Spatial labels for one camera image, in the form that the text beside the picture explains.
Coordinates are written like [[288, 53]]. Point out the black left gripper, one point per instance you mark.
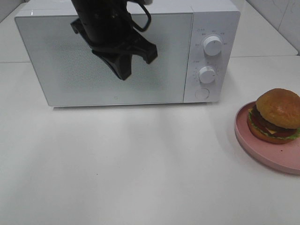
[[118, 56]]

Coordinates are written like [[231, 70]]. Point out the white microwave door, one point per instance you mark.
[[71, 75]]

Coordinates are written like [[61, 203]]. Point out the white microwave knob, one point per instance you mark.
[[212, 45], [207, 74]]

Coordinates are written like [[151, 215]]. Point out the burger with sesame-free bun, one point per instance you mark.
[[275, 116]]

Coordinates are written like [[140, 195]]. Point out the pink speckled plate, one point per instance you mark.
[[280, 157]]

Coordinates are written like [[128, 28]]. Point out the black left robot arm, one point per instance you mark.
[[111, 33]]

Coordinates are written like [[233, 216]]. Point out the white microwave oven body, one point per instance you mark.
[[209, 17]]

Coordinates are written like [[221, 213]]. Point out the round white door button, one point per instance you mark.
[[202, 94]]

